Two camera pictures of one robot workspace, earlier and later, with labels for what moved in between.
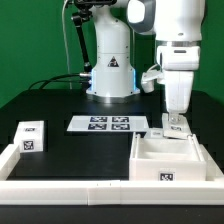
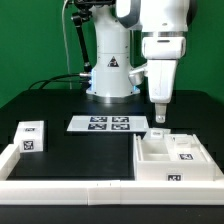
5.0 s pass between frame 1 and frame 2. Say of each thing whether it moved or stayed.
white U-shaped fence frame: stayed
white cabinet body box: moved
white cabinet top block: stayed
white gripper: moved
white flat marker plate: stayed
